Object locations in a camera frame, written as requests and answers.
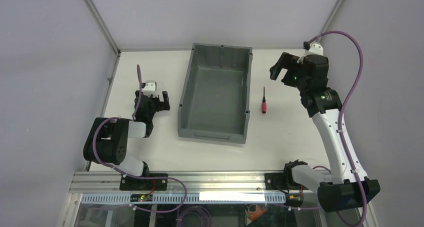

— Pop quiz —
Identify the grey plastic storage bin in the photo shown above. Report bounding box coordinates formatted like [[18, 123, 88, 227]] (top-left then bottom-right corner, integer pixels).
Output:
[[177, 43, 253, 144]]

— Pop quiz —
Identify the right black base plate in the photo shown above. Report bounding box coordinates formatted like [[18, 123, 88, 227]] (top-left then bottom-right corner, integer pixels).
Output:
[[264, 172, 301, 191]]

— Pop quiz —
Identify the aluminium profile rail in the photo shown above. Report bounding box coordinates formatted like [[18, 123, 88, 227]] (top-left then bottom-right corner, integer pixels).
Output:
[[68, 171, 332, 194]]

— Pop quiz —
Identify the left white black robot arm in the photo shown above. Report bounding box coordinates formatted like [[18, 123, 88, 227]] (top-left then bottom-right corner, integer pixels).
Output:
[[83, 90, 171, 178]]

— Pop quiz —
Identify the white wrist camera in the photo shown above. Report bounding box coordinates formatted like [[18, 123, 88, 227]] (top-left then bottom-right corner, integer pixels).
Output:
[[297, 41, 324, 64], [142, 80, 157, 98]]

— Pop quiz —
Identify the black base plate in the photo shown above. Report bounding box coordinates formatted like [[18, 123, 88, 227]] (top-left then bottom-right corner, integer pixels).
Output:
[[264, 172, 301, 191], [119, 173, 168, 191]]

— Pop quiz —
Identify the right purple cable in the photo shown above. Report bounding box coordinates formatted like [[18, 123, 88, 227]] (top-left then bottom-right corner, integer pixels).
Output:
[[274, 30, 368, 227]]

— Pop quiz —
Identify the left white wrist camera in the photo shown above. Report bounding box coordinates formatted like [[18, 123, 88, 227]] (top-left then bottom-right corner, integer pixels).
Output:
[[142, 80, 157, 98]]

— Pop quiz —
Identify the purple cable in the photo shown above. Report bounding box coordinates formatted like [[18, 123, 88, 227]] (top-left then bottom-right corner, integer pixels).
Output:
[[92, 64, 188, 214], [274, 30, 368, 227]]

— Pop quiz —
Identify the white slotted cable duct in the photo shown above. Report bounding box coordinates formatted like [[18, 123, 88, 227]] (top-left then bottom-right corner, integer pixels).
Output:
[[81, 191, 286, 205]]

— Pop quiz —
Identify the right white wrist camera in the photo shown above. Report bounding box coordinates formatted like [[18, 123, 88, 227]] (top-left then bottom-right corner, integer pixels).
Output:
[[297, 41, 324, 64]]

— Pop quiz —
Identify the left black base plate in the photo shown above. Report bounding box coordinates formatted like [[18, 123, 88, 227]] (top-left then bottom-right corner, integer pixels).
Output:
[[119, 173, 168, 191]]

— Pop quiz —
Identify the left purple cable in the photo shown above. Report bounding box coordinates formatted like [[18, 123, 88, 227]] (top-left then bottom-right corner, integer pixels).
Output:
[[92, 64, 188, 214]]

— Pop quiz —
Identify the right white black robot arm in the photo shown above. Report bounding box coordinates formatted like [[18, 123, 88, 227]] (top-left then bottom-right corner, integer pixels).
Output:
[[269, 52, 381, 213]]

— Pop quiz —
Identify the red handled black screwdriver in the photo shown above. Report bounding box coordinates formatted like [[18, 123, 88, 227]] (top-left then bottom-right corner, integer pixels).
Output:
[[261, 87, 267, 114]]

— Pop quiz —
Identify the orange object under table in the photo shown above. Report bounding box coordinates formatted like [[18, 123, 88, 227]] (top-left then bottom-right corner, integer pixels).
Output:
[[245, 204, 267, 221]]

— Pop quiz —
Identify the coiled purple cable below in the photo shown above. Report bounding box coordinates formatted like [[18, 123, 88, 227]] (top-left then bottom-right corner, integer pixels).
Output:
[[175, 205, 213, 227]]

